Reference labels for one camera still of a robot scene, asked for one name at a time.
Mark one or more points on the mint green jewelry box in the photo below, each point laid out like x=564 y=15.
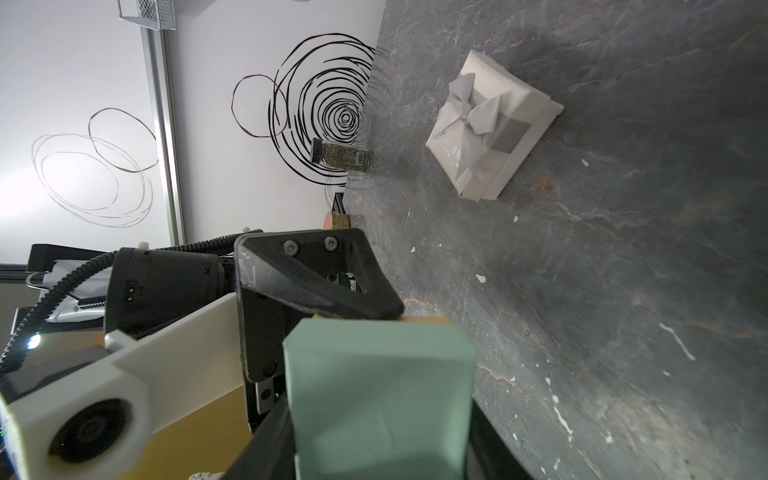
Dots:
x=376 y=399

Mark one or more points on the white wire shelf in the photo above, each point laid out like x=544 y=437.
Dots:
x=151 y=14

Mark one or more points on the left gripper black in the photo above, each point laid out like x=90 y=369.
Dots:
x=278 y=278

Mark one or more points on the white gift box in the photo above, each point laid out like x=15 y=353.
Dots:
x=487 y=127

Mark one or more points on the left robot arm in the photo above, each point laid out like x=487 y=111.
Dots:
x=60 y=288

